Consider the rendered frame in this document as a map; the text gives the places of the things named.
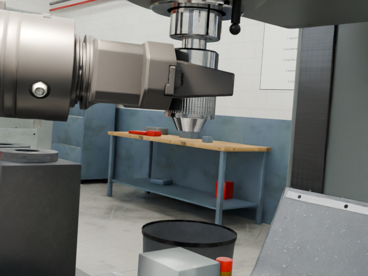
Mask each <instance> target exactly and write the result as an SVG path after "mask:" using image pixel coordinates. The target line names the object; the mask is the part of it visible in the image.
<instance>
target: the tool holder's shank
mask: <svg viewBox="0 0 368 276"><path fill-rule="evenodd" d="M177 39H178V40H180V41H182V48H200V49H206V47H207V42H212V39H210V38H205V37H196V36H181V37H178V38H177Z"/></svg>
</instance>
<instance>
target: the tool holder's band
mask: <svg viewBox="0 0 368 276"><path fill-rule="evenodd" d="M175 54H176V58H177V59H197V60H207V61H214V62H219V54H218V52H216V51H213V50H209V49H200V48H175Z"/></svg>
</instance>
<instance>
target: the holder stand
mask: <svg viewBox="0 0 368 276"><path fill-rule="evenodd" d="M81 171H82V166H81V164H79V163H75V162H71V161H68V160H64V159H60V158H58V151H54V150H50V149H40V148H31V145H27V144H23V143H12V142H0V276H75V275H76V256H77V238H78V219H79V200H80V189H81Z"/></svg>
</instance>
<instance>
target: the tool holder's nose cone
mask: <svg viewBox="0 0 368 276"><path fill-rule="evenodd" d="M172 121H173V122H174V125H175V128H176V130H179V131H191V132H200V131H201V130H202V128H203V126H204V124H205V123H206V121H207V119H193V118H177V117H172Z"/></svg>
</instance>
